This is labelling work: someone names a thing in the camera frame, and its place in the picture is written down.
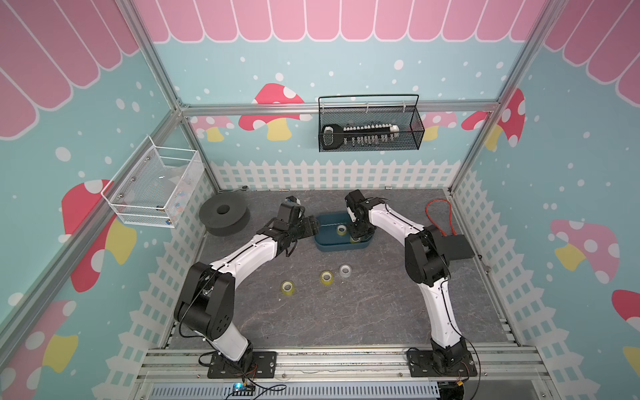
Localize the teal plastic storage box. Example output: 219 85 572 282
314 212 372 253

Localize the white transparent tape roll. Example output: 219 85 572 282
338 264 352 278

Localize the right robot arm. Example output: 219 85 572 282
345 190 474 373

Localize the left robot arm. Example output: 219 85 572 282
173 216 319 363

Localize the black flat box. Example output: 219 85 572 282
438 234 476 263

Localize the black socket wrench set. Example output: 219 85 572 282
318 123 400 151

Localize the green circuit board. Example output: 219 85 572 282
230 383 256 397

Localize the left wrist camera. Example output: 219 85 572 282
278 196 305 224

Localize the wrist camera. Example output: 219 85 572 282
345 189 368 223
278 196 305 224

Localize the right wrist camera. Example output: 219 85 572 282
345 189 368 223

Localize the black wire mesh basket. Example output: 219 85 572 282
318 94 425 153

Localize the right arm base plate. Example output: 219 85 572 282
405 348 478 381

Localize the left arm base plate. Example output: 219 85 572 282
207 351 278 379

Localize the white wire mesh basket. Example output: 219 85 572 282
101 137 204 228

